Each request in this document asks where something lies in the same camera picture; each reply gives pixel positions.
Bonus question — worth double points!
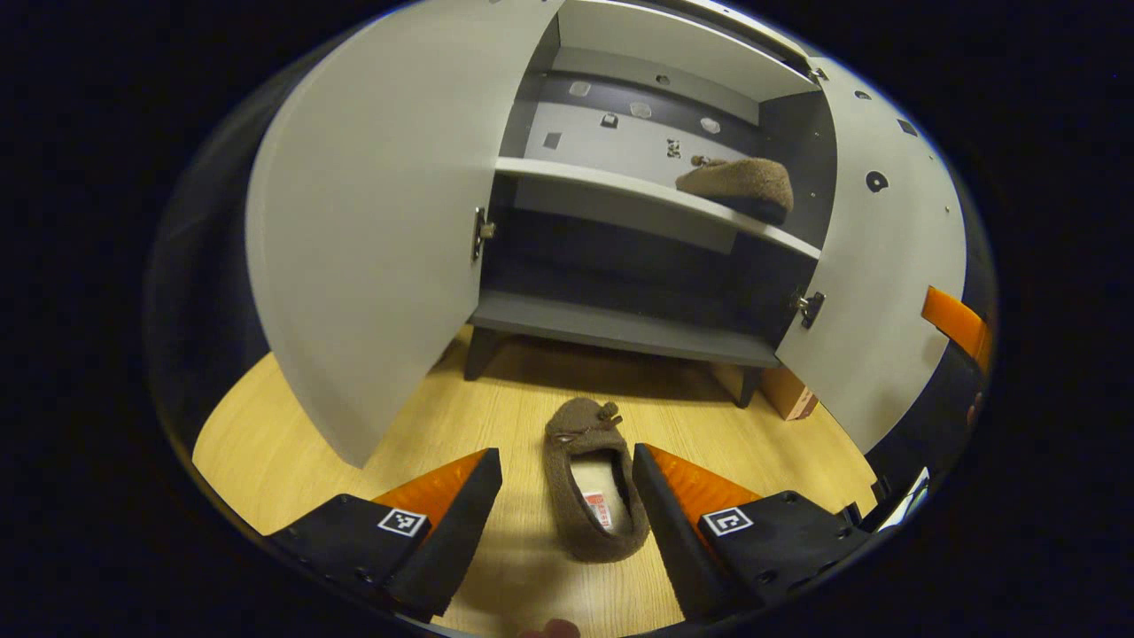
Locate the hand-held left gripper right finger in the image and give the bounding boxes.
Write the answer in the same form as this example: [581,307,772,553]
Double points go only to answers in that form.
[632,443,874,624]

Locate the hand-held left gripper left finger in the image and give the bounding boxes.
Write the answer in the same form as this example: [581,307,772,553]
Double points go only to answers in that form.
[266,447,503,624]

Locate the white shoe cabinet door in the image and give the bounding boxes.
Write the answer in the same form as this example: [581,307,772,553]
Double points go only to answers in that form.
[775,55,968,455]
[245,0,568,469]

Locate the brown fluffy shoe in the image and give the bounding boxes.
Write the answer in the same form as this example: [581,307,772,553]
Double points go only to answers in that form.
[675,156,795,225]
[543,397,652,564]

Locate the white shoe cabinet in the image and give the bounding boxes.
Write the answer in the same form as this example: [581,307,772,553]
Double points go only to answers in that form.
[461,0,838,408]

